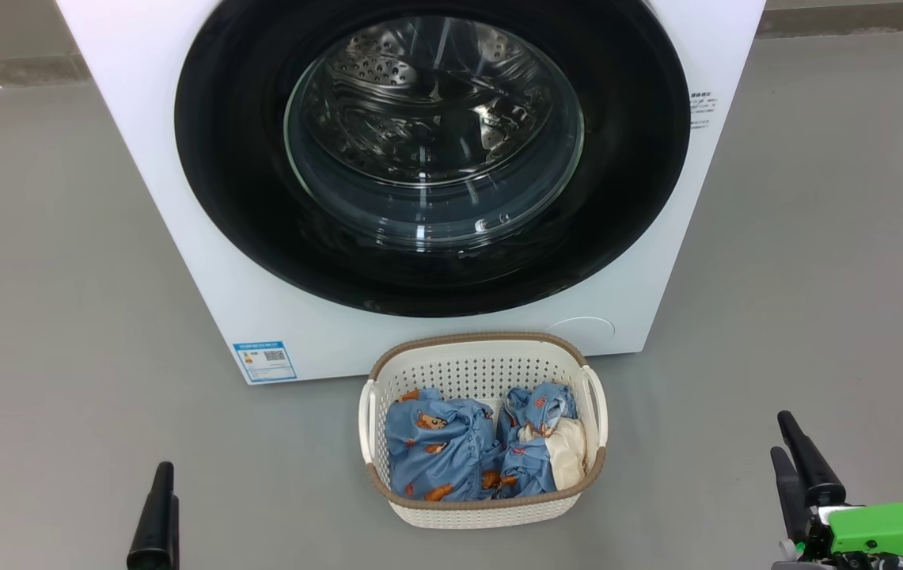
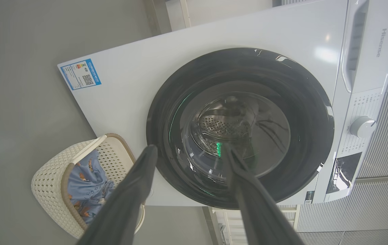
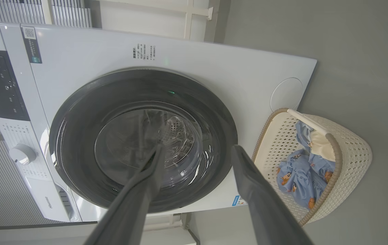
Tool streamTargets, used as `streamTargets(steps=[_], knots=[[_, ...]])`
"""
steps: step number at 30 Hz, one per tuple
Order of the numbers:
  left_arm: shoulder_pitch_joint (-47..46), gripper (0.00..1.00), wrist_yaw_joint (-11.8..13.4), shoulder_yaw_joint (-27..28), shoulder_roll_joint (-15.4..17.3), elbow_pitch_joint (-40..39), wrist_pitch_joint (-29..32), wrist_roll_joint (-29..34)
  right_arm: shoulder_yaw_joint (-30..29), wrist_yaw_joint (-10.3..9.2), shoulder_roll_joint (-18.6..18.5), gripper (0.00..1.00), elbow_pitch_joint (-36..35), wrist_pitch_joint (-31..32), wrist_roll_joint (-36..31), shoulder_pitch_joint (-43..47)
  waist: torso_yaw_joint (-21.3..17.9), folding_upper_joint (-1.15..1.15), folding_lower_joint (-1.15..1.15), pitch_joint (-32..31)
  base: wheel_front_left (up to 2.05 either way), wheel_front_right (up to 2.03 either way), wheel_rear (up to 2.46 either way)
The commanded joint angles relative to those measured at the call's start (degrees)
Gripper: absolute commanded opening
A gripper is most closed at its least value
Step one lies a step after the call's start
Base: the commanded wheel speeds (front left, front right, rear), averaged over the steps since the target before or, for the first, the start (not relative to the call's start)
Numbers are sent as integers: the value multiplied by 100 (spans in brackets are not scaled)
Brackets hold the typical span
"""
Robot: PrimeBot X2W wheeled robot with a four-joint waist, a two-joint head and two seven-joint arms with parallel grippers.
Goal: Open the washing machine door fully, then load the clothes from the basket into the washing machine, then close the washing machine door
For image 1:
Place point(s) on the cream perforated laundry basket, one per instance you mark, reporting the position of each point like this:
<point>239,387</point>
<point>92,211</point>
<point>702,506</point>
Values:
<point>483,368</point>

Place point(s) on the printed text label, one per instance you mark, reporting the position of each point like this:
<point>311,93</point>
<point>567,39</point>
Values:
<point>700,111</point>

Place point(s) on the washing machine door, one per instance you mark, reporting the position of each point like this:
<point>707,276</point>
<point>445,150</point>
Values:
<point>229,206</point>

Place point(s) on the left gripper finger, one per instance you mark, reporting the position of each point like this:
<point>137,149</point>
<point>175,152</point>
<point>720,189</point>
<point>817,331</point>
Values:
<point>155,530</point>

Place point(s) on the steel washer drum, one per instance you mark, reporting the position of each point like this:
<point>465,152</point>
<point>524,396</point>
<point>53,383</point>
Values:
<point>419,103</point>

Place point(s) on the white front-load washing machine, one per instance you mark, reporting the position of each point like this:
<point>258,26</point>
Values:
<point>142,198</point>

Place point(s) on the round drain filter cover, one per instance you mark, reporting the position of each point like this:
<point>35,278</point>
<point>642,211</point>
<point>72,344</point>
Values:
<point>580,334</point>

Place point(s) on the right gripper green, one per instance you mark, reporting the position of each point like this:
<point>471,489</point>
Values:
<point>886,534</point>

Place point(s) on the blue energy label sticker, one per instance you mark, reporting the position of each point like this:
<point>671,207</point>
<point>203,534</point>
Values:
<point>265,362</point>

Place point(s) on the blue cartoon print garment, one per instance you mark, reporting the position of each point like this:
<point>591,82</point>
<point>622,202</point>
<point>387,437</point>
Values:
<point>435,451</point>

